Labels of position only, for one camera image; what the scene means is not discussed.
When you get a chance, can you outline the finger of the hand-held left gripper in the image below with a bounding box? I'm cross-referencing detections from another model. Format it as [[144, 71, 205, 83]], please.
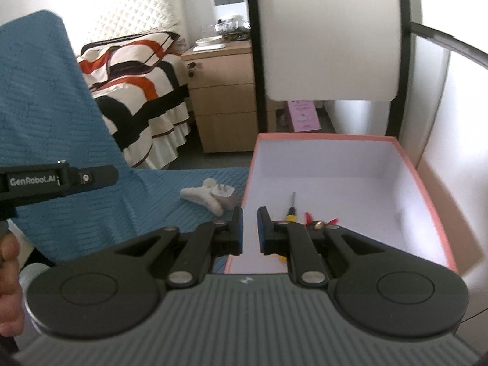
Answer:
[[76, 165, 120, 190]]

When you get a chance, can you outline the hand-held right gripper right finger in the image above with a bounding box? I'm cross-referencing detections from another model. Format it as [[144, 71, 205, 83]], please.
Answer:
[[257, 206, 386, 287]]

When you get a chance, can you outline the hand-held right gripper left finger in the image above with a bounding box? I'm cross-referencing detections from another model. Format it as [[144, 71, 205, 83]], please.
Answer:
[[114, 206, 245, 288]]

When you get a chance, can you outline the yellow handled screwdriver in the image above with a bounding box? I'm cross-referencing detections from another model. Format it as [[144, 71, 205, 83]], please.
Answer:
[[280, 192, 299, 264]]

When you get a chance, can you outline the red tasselled toy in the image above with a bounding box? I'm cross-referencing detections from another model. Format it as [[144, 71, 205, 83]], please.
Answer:
[[303, 211, 340, 231]]

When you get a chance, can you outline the orange box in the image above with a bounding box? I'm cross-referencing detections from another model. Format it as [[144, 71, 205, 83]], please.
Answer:
[[224, 133, 457, 275]]

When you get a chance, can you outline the person's left hand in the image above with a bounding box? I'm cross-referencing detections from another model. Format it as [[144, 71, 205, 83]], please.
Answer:
[[0, 232, 27, 337]]

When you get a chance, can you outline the white hair claw clip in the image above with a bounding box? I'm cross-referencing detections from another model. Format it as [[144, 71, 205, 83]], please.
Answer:
[[180, 178, 225, 216]]

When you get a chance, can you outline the blue textured blanket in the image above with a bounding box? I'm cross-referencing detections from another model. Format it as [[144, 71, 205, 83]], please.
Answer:
[[0, 9, 250, 267]]

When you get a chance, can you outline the striped orange black bedspread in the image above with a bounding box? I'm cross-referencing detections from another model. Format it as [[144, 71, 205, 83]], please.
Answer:
[[76, 30, 191, 170]]

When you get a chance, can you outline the pink paper sign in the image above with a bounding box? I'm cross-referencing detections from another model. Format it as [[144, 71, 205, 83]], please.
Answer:
[[287, 100, 321, 133]]

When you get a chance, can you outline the wooden nightstand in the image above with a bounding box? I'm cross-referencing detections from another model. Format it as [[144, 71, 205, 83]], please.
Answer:
[[181, 40, 279, 154]]

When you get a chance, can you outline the white quilted headboard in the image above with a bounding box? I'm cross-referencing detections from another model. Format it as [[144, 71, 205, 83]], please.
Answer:
[[82, 0, 187, 56]]

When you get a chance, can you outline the clear plastic container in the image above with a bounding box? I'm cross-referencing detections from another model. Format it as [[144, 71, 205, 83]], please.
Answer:
[[213, 15, 251, 42]]

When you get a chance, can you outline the white chair with black frame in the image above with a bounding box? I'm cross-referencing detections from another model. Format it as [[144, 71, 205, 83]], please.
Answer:
[[244, 0, 412, 142]]

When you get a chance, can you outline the curved metal rail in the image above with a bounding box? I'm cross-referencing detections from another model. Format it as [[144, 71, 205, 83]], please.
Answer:
[[410, 22, 488, 70]]

